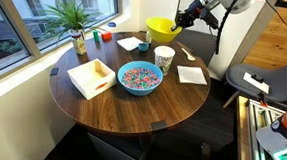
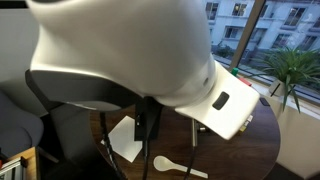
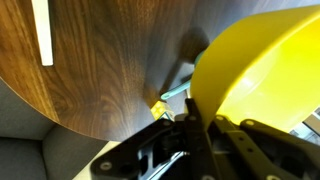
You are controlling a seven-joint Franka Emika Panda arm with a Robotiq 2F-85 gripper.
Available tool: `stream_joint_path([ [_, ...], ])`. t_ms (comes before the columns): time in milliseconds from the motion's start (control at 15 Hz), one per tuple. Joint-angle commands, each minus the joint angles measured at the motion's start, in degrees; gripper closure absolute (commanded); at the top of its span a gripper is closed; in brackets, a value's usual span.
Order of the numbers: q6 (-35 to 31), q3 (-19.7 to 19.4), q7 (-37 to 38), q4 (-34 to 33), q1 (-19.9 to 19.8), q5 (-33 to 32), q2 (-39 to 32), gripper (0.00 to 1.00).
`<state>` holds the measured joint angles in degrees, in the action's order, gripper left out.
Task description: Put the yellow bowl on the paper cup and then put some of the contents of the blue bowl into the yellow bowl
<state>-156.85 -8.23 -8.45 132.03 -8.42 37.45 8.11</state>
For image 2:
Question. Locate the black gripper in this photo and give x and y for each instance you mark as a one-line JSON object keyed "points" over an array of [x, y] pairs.
{"points": [[202, 128]]}

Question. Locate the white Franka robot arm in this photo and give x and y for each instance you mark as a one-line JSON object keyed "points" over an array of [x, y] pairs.
{"points": [[133, 50]]}

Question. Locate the small yellow white card box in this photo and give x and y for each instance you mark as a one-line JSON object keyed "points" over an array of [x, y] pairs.
{"points": [[242, 129]]}

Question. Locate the white plastic spoon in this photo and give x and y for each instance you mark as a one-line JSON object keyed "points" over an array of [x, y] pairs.
{"points": [[163, 164]]}

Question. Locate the red block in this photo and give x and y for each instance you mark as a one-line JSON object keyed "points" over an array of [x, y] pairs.
{"points": [[246, 81]]}

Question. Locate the green block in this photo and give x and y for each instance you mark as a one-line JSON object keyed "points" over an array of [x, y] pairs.
{"points": [[235, 71]]}

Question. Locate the white paper sheet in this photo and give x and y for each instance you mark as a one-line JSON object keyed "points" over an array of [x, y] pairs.
{"points": [[125, 140]]}

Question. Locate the white plant pot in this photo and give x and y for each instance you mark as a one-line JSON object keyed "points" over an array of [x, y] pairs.
{"points": [[278, 88]]}

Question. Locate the green potted plant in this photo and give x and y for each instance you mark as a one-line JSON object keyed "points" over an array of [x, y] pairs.
{"points": [[293, 66]]}

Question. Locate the dark grey sofa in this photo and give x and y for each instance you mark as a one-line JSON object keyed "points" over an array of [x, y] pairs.
{"points": [[73, 130]]}

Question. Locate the white apartment building outside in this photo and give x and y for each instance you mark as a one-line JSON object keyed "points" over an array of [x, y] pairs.
{"points": [[283, 23]]}

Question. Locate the wooden board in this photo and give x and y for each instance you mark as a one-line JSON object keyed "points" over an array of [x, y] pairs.
{"points": [[31, 166]]}

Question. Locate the grey armchair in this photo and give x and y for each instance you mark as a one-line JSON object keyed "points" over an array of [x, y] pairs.
{"points": [[16, 130]]}

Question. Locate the brown window frame post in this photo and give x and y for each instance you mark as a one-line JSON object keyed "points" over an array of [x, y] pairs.
{"points": [[246, 30]]}

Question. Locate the aluminium rail frame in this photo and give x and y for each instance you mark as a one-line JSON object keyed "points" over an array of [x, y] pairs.
{"points": [[10, 170]]}

